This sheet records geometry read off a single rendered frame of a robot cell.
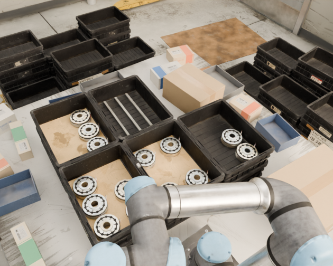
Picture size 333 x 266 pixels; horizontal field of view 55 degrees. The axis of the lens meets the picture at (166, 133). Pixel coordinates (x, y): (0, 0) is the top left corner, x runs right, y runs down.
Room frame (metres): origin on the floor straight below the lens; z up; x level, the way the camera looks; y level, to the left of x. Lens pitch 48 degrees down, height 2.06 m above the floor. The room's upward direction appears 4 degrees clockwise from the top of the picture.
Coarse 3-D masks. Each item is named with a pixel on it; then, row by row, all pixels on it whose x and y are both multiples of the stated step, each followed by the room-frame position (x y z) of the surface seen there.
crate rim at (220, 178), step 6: (174, 120) 1.10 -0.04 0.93; (156, 126) 1.06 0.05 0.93; (162, 126) 1.06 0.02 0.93; (180, 126) 1.07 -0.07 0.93; (144, 132) 1.01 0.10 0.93; (186, 132) 1.03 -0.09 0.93; (132, 138) 0.97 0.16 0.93; (192, 138) 0.99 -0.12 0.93; (126, 144) 0.93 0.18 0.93; (198, 144) 0.96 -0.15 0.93; (204, 150) 0.92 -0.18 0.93; (132, 156) 0.86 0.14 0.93; (138, 162) 0.84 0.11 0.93; (210, 162) 0.86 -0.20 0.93; (216, 168) 0.83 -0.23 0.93; (144, 174) 0.77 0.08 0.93; (222, 174) 0.80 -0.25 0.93; (216, 180) 0.77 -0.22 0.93
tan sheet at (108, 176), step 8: (120, 160) 0.91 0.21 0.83; (104, 168) 0.86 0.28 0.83; (112, 168) 0.86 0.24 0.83; (120, 168) 0.87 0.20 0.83; (80, 176) 0.81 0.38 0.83; (96, 176) 0.81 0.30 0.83; (104, 176) 0.82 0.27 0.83; (112, 176) 0.82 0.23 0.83; (120, 176) 0.82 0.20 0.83; (128, 176) 0.83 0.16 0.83; (72, 184) 0.76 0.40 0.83; (104, 184) 0.78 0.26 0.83; (112, 184) 0.78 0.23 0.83; (104, 192) 0.73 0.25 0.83; (112, 192) 0.74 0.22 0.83; (80, 200) 0.69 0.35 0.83; (112, 200) 0.70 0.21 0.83; (112, 208) 0.66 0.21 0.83; (120, 208) 0.66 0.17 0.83; (120, 216) 0.62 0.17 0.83; (120, 224) 0.59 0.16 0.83; (128, 224) 0.59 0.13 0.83
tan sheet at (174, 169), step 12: (156, 144) 1.03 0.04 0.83; (156, 156) 0.95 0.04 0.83; (180, 156) 0.96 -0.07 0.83; (156, 168) 0.88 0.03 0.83; (168, 168) 0.88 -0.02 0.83; (180, 168) 0.89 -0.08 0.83; (192, 168) 0.89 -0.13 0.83; (156, 180) 0.81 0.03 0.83; (168, 180) 0.82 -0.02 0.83; (180, 180) 0.82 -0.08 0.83
